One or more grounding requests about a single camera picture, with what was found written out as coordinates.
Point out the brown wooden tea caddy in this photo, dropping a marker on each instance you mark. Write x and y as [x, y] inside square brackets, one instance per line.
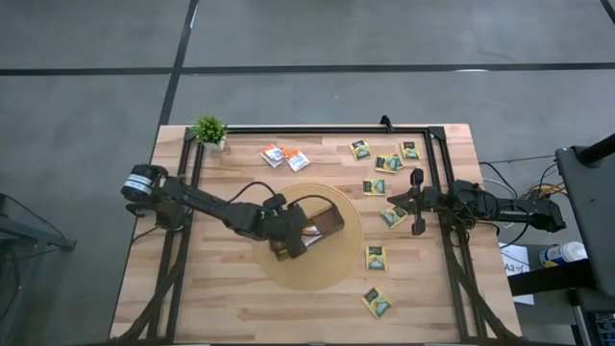
[331, 218]

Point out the black shelf bar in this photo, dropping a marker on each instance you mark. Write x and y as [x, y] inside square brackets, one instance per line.
[552, 278]

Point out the round woven straw placemat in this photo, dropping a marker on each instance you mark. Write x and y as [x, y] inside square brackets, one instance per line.
[331, 264]

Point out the dark grey cart top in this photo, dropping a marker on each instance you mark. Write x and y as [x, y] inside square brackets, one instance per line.
[591, 216]

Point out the black frame clamp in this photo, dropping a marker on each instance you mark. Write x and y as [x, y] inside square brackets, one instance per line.
[386, 122]

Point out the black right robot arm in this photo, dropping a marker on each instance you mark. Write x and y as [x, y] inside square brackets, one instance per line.
[528, 214]

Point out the green plant in white pot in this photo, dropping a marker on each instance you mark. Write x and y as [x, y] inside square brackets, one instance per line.
[210, 130]

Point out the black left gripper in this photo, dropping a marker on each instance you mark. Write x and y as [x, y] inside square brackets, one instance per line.
[286, 226]

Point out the black metal table frame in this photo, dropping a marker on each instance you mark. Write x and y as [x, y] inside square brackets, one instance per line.
[327, 130]

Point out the grey metal stand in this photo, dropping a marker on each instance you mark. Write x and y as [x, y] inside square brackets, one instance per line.
[48, 237]

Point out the white paper sheet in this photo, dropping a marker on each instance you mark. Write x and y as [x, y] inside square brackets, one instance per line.
[509, 254]

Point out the black pole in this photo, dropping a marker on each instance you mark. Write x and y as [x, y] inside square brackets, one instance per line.
[598, 149]

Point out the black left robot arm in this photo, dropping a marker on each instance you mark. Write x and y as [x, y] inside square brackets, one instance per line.
[206, 202]

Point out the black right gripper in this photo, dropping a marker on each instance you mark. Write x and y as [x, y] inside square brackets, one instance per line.
[427, 199]

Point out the white orange tea packet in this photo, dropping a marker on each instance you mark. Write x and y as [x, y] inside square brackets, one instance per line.
[296, 160]
[276, 163]
[312, 229]
[272, 154]

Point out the white wipes canister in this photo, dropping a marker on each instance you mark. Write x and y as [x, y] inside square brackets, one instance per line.
[562, 254]

